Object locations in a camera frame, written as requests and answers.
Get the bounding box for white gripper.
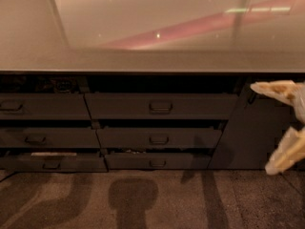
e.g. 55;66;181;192
250;80;305;176

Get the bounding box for grey drawer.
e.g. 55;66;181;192
0;128;99;149
97;128;222;149
0;94;90;120
0;154;108;173
105;153;211;170
85;93;238;120

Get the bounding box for dark items in left drawer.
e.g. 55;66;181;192
35;77;78;94

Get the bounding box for white item in bottom drawer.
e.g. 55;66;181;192
30;152;77;156

